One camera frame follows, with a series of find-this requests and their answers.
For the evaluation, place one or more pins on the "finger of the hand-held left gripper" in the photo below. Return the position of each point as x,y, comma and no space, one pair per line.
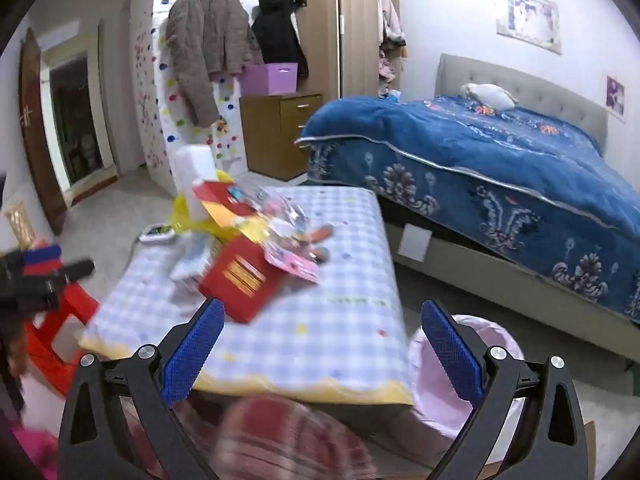
75,269
42,261

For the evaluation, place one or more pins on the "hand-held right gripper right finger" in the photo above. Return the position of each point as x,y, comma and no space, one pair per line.
450,352

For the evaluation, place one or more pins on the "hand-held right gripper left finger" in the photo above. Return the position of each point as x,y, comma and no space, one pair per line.
195,352

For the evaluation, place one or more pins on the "pink-lined trash bin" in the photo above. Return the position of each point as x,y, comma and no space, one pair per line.
435,410

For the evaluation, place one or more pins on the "red carton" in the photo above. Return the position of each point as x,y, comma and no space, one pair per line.
235,280

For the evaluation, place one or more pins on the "red plastic stool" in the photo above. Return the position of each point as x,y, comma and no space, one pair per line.
55,320

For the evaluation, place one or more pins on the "white electronic device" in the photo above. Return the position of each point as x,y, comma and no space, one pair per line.
155,234

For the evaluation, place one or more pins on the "white paper tag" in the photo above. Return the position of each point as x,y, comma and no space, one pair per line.
415,242

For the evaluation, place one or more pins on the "yellow plastic bag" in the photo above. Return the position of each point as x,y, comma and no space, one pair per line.
182,215

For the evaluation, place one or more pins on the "person's plaid pants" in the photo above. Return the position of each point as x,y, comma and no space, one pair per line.
280,440

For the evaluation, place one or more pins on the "brown wooden door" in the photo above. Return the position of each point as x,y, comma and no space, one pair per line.
37,130

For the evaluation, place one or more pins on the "pink printed packet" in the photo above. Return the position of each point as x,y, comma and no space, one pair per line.
295,260

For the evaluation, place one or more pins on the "blue checked tablecloth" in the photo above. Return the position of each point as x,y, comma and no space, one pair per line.
340,270

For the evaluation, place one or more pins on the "pink cloth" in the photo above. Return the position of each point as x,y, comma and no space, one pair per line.
30,452

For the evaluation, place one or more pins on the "red and yellow packet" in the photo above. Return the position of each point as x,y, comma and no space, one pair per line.
220,197

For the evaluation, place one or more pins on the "pile of snack packets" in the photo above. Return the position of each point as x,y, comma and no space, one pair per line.
282,210

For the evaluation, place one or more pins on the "blue patterned blanket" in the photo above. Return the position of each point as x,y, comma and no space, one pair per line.
475,160

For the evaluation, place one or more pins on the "white dotted cabinet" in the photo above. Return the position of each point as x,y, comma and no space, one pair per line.
160,85

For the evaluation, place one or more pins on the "wooden drawer cabinet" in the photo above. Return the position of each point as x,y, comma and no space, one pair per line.
280,130

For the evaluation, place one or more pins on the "grey plush toy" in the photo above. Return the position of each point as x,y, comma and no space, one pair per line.
205,45

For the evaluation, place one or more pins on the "purple storage box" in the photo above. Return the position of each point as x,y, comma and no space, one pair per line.
272,79

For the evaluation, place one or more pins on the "grey upholstered bed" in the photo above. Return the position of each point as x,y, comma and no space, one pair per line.
530,80

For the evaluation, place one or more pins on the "black coat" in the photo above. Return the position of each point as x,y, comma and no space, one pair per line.
277,30

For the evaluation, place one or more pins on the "hanging pink clothes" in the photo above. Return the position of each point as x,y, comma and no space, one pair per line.
390,20

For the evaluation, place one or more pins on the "wooden wardrobe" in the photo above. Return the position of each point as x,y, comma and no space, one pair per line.
355,25

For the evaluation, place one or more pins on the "gold patterned frame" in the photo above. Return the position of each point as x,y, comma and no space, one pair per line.
20,220

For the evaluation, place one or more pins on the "small wall poster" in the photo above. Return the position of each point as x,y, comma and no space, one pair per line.
615,96

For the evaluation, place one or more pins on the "large wall poster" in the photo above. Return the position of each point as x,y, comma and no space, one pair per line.
527,17

